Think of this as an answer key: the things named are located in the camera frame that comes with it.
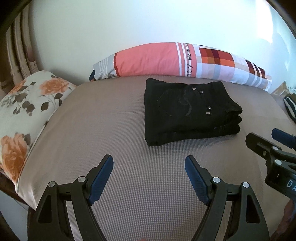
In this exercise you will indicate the grey textured mattress cover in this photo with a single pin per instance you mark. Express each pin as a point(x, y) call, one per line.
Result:
point(148, 194)

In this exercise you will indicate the beige brown curtain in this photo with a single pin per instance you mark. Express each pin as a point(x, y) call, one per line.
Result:
point(17, 56)

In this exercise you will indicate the floral white orange pillow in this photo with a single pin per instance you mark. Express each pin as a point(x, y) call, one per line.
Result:
point(24, 112)

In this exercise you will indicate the black pants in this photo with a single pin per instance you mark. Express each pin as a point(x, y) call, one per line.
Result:
point(179, 111)

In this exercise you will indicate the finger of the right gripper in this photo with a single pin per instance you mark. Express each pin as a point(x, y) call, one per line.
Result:
point(269, 151)
point(284, 138)

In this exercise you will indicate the pink checkered long pillow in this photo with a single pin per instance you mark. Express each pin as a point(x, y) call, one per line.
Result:
point(181, 59)

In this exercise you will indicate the dark striped garment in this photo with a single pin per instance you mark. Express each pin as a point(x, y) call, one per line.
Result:
point(290, 105)

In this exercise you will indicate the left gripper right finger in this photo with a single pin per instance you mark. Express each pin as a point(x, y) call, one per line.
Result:
point(246, 220)

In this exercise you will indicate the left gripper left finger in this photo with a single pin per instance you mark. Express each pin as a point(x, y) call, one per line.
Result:
point(51, 221)

